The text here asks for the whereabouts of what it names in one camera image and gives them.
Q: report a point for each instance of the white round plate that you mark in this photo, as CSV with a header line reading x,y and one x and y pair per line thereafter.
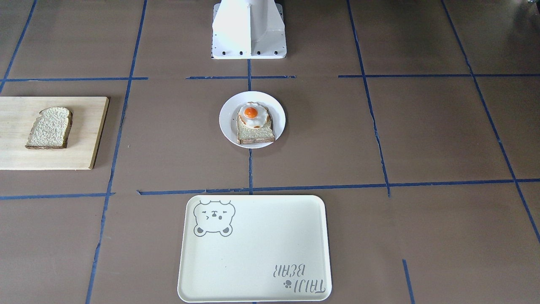
x,y
228,117

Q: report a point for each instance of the bread slice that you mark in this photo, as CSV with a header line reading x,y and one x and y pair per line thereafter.
x,y
51,129
261,135

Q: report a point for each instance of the bread slice on plate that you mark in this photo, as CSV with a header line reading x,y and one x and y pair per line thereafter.
x,y
261,135

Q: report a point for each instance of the fried egg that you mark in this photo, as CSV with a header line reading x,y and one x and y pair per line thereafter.
x,y
253,115

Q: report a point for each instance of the cream bear tray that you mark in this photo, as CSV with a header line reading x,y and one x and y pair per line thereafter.
x,y
255,248

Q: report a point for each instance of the wooden cutting board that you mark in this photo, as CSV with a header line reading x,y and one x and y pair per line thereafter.
x,y
18,115

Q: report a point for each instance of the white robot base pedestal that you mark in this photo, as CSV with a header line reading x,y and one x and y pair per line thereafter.
x,y
248,29

